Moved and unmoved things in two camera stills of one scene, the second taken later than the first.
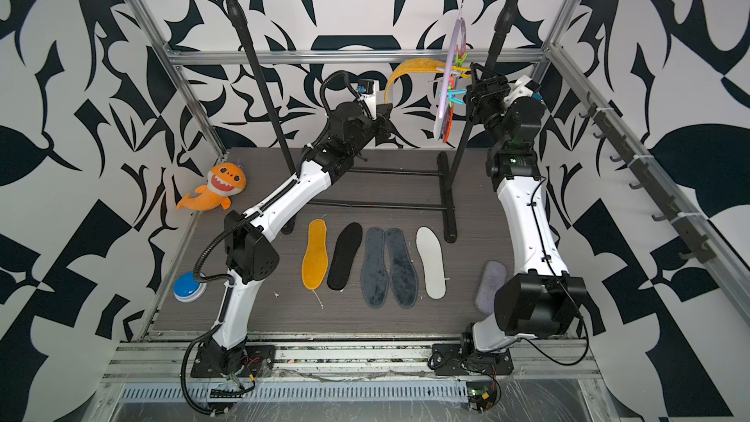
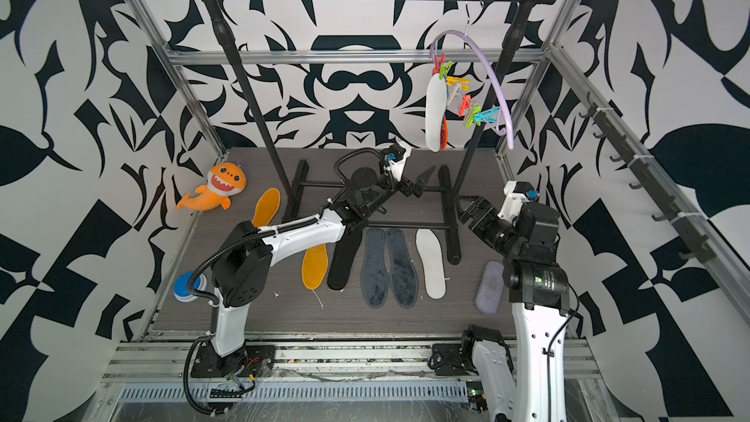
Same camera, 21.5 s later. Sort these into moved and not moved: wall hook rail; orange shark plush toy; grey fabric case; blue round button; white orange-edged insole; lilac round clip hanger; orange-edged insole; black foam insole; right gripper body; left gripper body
Moved: lilac round clip hanger; white orange-edged insole; right gripper body; left gripper body
Not moved: orange-edged insole; wall hook rail; orange shark plush toy; blue round button; black foam insole; grey fabric case
